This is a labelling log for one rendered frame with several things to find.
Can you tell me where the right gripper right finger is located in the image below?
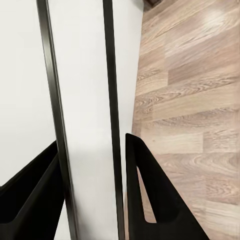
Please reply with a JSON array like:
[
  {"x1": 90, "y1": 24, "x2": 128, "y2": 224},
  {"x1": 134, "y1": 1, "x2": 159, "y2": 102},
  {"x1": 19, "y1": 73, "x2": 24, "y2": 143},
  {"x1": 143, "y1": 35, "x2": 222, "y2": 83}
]
[{"x1": 125, "y1": 132, "x2": 210, "y2": 240}]

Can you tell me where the hardback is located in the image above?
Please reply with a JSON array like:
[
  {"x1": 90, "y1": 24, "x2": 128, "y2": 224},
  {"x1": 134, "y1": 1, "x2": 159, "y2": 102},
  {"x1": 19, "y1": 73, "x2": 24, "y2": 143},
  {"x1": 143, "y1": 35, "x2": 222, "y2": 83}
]
[{"x1": 36, "y1": 0, "x2": 126, "y2": 240}]

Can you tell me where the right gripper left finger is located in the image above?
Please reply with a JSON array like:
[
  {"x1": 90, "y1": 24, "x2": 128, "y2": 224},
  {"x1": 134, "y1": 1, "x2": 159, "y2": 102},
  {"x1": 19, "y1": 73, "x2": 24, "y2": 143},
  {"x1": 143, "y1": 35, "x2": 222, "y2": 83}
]
[{"x1": 0, "y1": 140, "x2": 65, "y2": 240}]

